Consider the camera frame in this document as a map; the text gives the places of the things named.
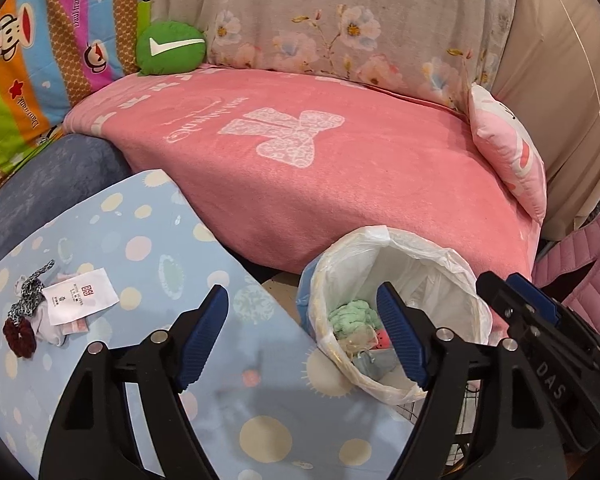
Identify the dark red scrunchie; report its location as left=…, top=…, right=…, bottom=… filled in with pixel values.
left=3, top=318, right=36, bottom=359

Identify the grey plastic packet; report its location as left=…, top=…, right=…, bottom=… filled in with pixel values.
left=352, top=349, right=406, bottom=385

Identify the black white patterned hairband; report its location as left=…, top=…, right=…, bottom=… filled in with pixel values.
left=8, top=259, right=55, bottom=325

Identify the mint green chunky knit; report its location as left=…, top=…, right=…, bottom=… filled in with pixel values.
left=328, top=300, right=382, bottom=339

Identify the pink white wrapper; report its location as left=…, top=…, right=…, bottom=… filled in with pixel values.
left=57, top=273, right=88, bottom=336

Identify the grey white sock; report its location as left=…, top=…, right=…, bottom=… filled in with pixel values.
left=29, top=301, right=66, bottom=347

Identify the watermelon coin pouch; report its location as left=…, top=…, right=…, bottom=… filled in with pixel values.
left=374, top=330, right=391, bottom=350

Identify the beige stocking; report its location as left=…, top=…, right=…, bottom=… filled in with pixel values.
left=338, top=325, right=378, bottom=359

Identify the pink quilted jacket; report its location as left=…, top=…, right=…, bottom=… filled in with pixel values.
left=532, top=214, right=600, bottom=334

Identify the white paper tag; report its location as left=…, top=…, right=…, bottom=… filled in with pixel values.
left=42, top=268, right=119, bottom=326

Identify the light blue planet tablecloth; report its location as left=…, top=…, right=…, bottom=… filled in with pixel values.
left=0, top=170, right=412, bottom=479

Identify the small pink cushion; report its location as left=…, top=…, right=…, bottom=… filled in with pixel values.
left=468, top=84, right=547, bottom=224

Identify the bin with white liner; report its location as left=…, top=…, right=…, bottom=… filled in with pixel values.
left=297, top=226, right=493, bottom=406

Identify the blue grey velvet cushion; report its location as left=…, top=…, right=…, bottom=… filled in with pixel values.
left=0, top=133, right=132, bottom=261

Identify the beige curtain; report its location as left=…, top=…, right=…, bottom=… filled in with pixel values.
left=492, top=0, right=600, bottom=240

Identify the pink blanket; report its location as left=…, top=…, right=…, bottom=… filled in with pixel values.
left=64, top=66, right=540, bottom=276

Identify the grey floral pillow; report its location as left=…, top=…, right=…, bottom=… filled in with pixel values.
left=151, top=0, right=516, bottom=112

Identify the green round cushion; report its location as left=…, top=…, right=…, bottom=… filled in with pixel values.
left=136, top=21, right=207, bottom=75

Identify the colourful monkey print pillow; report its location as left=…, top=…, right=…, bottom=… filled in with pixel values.
left=0, top=0, right=150, bottom=187

